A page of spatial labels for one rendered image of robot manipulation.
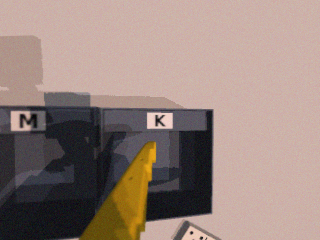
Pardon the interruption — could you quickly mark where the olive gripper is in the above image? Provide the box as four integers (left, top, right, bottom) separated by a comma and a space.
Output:
79, 141, 156, 240

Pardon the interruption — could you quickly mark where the dark grey bin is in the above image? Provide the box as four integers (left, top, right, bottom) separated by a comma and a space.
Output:
0, 105, 214, 240

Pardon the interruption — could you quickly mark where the white domino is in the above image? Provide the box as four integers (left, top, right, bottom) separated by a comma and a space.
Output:
176, 221, 221, 240

